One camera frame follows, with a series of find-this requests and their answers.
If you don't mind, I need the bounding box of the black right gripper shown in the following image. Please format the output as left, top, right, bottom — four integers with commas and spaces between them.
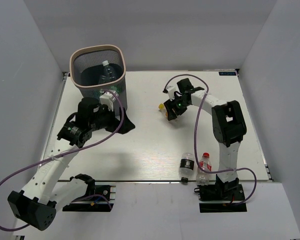
164, 94, 191, 121

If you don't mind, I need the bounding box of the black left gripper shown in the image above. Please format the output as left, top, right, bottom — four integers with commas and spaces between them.
90, 104, 136, 135

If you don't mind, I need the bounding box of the orange label clear bottle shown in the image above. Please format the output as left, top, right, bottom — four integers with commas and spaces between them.
158, 103, 178, 121

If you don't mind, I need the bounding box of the green Sprite bottle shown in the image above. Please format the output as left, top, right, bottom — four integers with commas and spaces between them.
97, 85, 122, 97

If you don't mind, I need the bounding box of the clear unlabelled plastic bottle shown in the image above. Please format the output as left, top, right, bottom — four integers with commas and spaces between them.
98, 60, 118, 85

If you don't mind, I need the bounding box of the black label water bottle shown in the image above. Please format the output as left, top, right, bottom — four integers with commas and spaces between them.
179, 152, 195, 184

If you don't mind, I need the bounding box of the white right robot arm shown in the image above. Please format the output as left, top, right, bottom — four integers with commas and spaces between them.
163, 74, 247, 200

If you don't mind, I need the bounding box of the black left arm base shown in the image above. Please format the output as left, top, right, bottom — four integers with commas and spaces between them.
62, 182, 116, 213

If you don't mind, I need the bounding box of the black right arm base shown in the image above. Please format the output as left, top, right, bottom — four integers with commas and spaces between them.
194, 184, 247, 214

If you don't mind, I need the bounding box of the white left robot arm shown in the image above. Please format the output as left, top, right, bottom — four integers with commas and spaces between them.
7, 92, 135, 231

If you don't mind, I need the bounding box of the grey mesh waste bin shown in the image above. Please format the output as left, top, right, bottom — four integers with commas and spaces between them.
69, 44, 128, 109

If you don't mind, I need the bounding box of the blue table corner label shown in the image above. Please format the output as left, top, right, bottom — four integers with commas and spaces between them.
218, 71, 237, 76

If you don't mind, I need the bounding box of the red cap clear bottle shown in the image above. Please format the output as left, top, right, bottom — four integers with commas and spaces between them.
196, 152, 212, 186

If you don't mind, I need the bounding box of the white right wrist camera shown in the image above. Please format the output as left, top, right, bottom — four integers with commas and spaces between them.
162, 85, 177, 101

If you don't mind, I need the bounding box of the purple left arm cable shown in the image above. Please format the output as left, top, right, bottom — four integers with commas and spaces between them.
0, 90, 126, 231

